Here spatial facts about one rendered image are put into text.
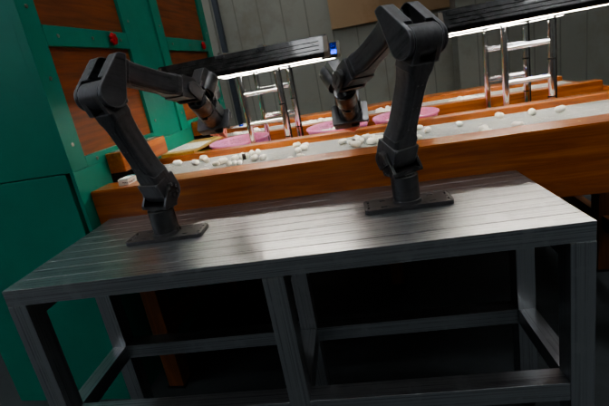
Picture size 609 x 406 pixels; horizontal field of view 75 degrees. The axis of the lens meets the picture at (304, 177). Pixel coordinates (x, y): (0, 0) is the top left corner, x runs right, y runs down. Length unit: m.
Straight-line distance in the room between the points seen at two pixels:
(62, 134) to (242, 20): 2.56
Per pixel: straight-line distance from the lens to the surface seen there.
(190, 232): 1.03
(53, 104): 1.38
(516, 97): 1.92
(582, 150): 1.21
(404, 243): 0.78
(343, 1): 3.59
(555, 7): 1.46
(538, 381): 1.04
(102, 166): 1.48
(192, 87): 1.12
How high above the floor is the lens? 1.01
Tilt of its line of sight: 15 degrees down
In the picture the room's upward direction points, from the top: 10 degrees counter-clockwise
